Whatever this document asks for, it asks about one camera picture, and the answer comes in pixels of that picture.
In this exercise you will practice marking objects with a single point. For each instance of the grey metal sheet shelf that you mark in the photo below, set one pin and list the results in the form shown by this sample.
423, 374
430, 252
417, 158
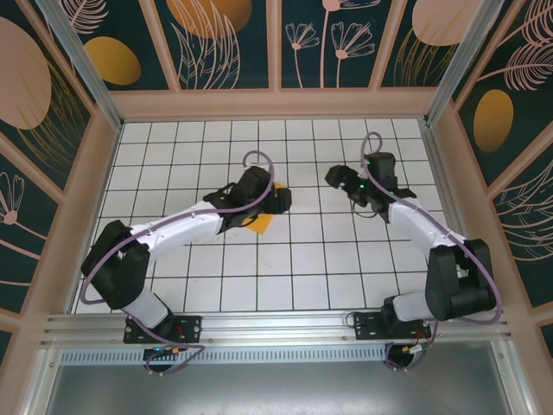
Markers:
276, 389

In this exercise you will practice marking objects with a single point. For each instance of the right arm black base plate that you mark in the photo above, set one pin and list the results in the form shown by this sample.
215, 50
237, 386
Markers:
367, 326

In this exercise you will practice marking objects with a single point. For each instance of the aluminium side rail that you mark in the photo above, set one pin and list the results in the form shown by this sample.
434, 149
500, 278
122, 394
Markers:
432, 147

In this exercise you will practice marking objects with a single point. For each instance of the long aluminium mounting rail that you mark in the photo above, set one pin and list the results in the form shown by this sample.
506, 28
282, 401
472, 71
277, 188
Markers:
276, 326

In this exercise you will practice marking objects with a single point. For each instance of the aluminium frame post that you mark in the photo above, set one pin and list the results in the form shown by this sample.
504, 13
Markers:
86, 73
458, 56

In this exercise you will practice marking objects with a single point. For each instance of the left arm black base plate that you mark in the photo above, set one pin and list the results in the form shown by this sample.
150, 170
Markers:
190, 328

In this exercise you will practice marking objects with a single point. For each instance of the circuit board with yellow connector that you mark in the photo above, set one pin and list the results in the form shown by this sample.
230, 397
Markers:
417, 348
166, 351

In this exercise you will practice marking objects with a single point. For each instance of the orange paper sheet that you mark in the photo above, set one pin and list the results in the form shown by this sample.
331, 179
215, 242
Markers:
261, 225

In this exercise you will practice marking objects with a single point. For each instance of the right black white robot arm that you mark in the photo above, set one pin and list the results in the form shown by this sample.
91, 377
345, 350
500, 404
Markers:
458, 281

